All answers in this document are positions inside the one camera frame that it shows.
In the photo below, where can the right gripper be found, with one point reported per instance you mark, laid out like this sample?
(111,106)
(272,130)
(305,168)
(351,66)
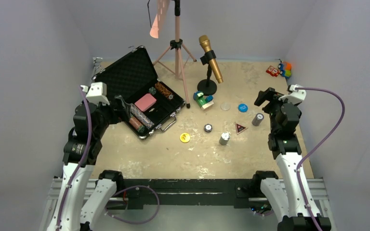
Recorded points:
(270,95)

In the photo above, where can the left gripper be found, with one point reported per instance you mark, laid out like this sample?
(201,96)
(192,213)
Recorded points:
(117,115)

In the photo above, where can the grey green chip stack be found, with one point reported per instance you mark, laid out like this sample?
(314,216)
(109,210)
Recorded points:
(224,138)

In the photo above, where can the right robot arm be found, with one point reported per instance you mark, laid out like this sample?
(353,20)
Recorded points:
(293,205)

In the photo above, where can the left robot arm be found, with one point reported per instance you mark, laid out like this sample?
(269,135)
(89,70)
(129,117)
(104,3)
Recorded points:
(80,155)

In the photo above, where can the blue orange chip row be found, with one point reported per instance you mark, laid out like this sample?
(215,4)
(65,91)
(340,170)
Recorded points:
(141,116)

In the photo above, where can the pink playing card deck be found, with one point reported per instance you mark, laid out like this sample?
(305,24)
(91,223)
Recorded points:
(145,102)

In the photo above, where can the green red chip row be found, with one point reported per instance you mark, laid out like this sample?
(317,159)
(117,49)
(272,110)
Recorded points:
(137,125)

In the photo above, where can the red toy number car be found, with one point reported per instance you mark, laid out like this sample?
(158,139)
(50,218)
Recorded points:
(273,71)

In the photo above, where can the black aluminium poker case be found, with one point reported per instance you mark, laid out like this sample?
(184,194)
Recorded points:
(131,77)

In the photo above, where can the blue small blind button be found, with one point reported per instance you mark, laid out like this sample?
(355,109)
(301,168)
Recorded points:
(242,107)

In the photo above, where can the small green blue chip stack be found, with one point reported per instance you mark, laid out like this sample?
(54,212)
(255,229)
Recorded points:
(152,90)

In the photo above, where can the blue orange toy car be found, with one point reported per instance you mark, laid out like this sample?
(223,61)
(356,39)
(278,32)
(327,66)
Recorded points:
(285,69)

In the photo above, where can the orange black chip row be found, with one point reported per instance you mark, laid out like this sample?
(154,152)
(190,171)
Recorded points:
(164,91)

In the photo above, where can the red triangular all-in button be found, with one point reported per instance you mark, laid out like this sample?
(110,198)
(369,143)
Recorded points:
(240,128)

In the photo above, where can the clear dealer button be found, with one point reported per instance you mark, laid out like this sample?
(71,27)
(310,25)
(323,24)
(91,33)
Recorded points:
(225,106)

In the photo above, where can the black microphone desk stand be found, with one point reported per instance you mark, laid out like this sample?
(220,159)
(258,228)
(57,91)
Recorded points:
(207,86)

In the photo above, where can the yellow big blind button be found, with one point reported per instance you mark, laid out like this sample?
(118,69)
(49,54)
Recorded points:
(185,137)

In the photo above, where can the green blue toy brick block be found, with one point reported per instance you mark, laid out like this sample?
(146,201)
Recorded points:
(204,102)

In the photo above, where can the gold microphone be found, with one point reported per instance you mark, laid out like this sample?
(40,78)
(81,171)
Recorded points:
(210,57)

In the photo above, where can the pink tripod music stand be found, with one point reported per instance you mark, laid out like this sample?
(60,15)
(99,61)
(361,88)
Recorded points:
(176,44)

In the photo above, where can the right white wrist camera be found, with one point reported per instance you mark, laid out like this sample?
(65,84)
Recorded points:
(295,95)

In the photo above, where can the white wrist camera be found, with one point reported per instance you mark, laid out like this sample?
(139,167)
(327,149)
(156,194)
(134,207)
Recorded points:
(96,93)
(295,95)

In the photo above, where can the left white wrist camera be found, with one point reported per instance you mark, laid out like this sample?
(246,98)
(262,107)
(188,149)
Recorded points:
(96,93)

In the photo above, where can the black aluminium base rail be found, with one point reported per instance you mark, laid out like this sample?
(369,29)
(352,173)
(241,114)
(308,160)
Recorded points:
(136,193)

